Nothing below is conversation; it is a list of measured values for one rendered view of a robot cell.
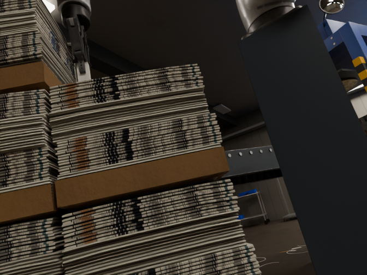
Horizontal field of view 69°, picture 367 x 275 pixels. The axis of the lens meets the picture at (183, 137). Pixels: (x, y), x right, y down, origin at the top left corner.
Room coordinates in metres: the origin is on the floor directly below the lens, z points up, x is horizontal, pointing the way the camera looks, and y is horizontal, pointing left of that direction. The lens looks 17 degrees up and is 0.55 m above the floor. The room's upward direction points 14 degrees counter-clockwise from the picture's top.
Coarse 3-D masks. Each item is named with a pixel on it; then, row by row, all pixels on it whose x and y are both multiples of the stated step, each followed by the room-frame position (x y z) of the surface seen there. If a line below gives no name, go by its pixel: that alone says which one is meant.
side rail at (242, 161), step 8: (232, 152) 1.24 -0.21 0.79; (240, 152) 1.26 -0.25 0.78; (248, 152) 1.28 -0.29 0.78; (256, 152) 1.31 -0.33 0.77; (264, 152) 1.33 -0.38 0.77; (272, 152) 1.36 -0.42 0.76; (232, 160) 1.23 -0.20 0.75; (240, 160) 1.25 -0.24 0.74; (248, 160) 1.28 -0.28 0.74; (256, 160) 1.30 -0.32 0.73; (264, 160) 1.32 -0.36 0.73; (272, 160) 1.35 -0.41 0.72; (232, 168) 1.23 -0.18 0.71; (240, 168) 1.25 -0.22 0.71; (248, 168) 1.27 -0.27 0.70; (256, 168) 1.29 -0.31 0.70; (264, 168) 1.32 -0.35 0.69; (272, 168) 1.34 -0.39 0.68; (224, 176) 1.20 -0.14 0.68; (232, 176) 1.24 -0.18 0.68
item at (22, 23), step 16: (0, 0) 0.42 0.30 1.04; (16, 0) 0.42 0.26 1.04; (32, 0) 0.42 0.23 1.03; (0, 16) 0.41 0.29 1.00; (16, 16) 0.42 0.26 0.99; (32, 16) 0.41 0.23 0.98; (48, 16) 0.48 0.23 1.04; (0, 32) 0.41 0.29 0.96; (16, 32) 0.41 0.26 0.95; (32, 32) 0.42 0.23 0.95; (48, 32) 0.47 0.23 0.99; (0, 48) 0.41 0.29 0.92; (16, 48) 0.41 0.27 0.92; (32, 48) 0.41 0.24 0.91; (48, 48) 0.45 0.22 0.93; (64, 48) 0.56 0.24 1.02; (0, 64) 0.41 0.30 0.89; (16, 64) 0.42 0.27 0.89; (48, 64) 0.44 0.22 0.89; (64, 64) 0.53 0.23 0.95; (64, 80) 0.52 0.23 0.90
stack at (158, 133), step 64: (192, 64) 0.46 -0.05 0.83; (0, 128) 0.40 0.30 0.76; (64, 128) 0.43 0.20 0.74; (128, 128) 0.44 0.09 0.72; (192, 128) 0.45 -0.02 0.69; (0, 192) 0.41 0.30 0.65; (192, 192) 0.46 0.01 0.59; (0, 256) 0.42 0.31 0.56; (64, 256) 0.43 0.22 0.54; (128, 256) 0.44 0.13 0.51; (192, 256) 0.45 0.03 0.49
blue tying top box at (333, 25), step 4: (328, 20) 1.81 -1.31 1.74; (332, 20) 1.84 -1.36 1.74; (320, 24) 1.85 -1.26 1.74; (328, 24) 1.81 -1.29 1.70; (332, 24) 1.83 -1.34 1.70; (336, 24) 1.86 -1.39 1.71; (340, 24) 1.88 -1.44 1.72; (344, 24) 1.91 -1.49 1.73; (320, 28) 1.86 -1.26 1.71; (324, 28) 1.84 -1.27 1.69; (328, 28) 1.81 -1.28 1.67; (332, 28) 1.81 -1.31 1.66; (336, 28) 1.84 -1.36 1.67; (320, 32) 1.87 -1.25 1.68; (324, 32) 1.84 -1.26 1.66; (328, 32) 1.83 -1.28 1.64; (332, 32) 1.81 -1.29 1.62; (324, 36) 1.85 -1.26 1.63; (328, 36) 1.84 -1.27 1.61
